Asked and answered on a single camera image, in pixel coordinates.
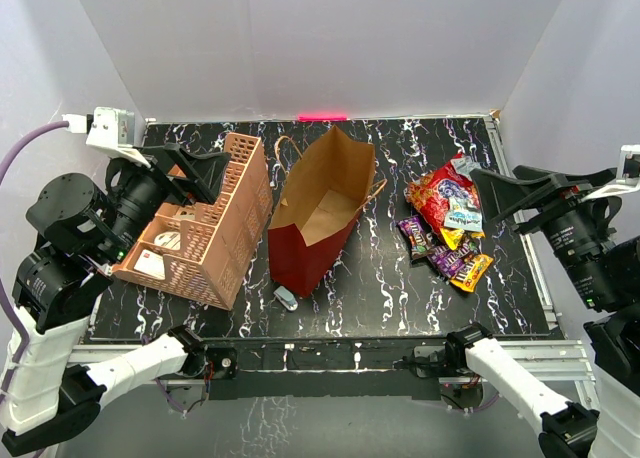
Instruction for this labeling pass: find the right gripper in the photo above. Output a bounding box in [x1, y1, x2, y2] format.
[468, 162, 618, 305]

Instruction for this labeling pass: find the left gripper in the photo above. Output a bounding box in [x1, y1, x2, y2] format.
[102, 140, 231, 261]

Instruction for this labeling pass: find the silver grey candy wrapper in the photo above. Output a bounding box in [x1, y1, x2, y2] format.
[450, 155, 478, 180]

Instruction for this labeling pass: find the light blue snack packet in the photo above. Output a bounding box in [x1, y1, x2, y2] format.
[444, 196, 483, 233]

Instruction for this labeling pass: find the yellow M&M's packet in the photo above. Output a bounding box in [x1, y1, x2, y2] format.
[450, 254, 494, 293]
[440, 227, 485, 250]

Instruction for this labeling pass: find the red candy bag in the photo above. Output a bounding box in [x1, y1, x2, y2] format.
[405, 154, 479, 236]

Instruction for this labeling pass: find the red paper bag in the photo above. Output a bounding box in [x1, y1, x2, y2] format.
[267, 125, 387, 297]

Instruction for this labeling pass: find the purple M&M's packet outside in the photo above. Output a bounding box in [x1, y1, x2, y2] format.
[427, 242, 477, 278]

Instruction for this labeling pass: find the purple M&M's packet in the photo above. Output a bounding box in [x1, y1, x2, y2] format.
[397, 216, 433, 261]

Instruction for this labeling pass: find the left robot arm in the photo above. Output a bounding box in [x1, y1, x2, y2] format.
[1, 144, 231, 457]

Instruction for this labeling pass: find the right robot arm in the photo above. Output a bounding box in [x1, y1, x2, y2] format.
[445, 158, 639, 457]

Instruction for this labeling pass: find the pink perforated desk organizer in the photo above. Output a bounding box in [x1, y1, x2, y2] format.
[113, 133, 273, 310]

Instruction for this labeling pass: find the pink tape strip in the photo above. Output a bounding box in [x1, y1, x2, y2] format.
[297, 113, 348, 122]

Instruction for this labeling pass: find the small blue white stapler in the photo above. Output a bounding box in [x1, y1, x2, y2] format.
[274, 286, 298, 312]

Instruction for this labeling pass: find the black front base bar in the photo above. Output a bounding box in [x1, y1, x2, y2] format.
[149, 336, 494, 403]

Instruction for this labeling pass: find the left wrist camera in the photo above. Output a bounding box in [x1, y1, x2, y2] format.
[62, 107, 151, 168]

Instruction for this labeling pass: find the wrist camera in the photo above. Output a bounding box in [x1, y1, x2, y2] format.
[583, 144, 640, 201]
[62, 107, 151, 168]

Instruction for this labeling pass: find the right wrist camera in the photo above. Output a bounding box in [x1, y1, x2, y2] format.
[583, 144, 640, 201]

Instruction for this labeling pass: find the aluminium frame rail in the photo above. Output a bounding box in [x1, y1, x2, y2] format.
[487, 112, 601, 414]

